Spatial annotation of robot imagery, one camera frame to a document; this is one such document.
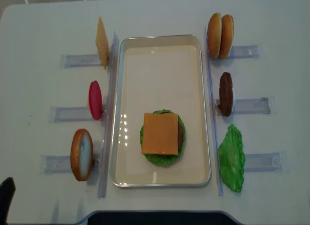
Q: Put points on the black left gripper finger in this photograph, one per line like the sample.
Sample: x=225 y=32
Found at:
x=7 y=190

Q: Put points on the bun half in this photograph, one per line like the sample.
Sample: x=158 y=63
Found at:
x=227 y=34
x=214 y=31

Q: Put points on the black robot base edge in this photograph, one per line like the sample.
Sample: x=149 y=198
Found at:
x=160 y=218

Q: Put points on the brown bread bun left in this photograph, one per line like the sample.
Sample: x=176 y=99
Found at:
x=81 y=156

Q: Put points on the clear tomato holder track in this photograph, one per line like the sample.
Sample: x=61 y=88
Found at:
x=69 y=114

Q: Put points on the red tomato slice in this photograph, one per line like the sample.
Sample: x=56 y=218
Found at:
x=95 y=100

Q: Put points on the clear cheese holder track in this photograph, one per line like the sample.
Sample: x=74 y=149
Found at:
x=71 y=61

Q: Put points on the green lettuce leaf on tray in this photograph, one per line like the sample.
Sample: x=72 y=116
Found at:
x=163 y=160

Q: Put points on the orange cheese slice on tray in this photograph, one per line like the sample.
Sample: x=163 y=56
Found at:
x=150 y=129

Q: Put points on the standing orange cheese slice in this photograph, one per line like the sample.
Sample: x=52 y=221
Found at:
x=102 y=43

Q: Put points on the brown meat patty on tray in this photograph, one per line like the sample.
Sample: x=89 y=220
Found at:
x=181 y=135

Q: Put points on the standing green lettuce leaf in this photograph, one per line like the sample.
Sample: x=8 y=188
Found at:
x=232 y=159

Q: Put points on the standing brown meat patty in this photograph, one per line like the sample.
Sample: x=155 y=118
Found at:
x=226 y=94

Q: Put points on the clear lettuce holder track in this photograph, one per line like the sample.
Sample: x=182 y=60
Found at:
x=267 y=162

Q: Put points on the clear left bun holder track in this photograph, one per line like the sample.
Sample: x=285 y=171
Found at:
x=51 y=164

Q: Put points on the clear bun holder track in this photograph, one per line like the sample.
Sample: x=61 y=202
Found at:
x=51 y=164
x=244 y=52

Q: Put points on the silver metal baking tray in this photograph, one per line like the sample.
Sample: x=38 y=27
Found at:
x=156 y=73

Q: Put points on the clear right bun holder track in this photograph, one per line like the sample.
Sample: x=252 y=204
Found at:
x=244 y=52

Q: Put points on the clear patty holder track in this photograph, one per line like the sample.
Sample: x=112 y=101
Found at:
x=264 y=105

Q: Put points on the clear right long rail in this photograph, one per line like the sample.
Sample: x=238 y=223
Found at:
x=213 y=114

